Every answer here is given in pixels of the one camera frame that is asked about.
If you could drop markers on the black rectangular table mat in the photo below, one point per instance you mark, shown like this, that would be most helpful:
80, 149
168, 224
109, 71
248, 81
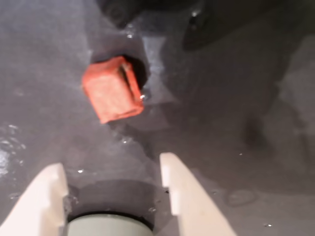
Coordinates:
221, 123

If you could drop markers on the red cube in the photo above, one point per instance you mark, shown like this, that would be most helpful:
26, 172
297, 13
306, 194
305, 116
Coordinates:
110, 96

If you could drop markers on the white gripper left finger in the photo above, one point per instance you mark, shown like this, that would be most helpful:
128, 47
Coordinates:
34, 204

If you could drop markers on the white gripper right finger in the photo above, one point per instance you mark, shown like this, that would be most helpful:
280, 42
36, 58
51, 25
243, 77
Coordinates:
194, 201

